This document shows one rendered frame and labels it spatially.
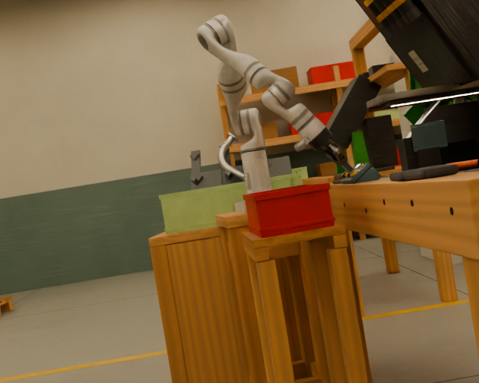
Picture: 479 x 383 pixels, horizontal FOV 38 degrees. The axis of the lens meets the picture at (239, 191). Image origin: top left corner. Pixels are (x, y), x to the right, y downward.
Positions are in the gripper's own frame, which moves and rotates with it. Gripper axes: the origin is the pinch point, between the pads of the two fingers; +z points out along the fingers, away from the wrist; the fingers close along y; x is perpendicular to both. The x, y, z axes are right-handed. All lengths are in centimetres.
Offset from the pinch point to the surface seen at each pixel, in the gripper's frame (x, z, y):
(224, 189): 28, -19, 84
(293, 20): -222, -92, 698
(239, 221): 34.7, -9.3, 26.4
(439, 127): -21.6, 6.4, -23.2
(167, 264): 67, -13, 79
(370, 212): 8.1, 10.4, -20.2
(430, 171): -1, 5, -59
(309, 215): 21.2, -1.3, -22.0
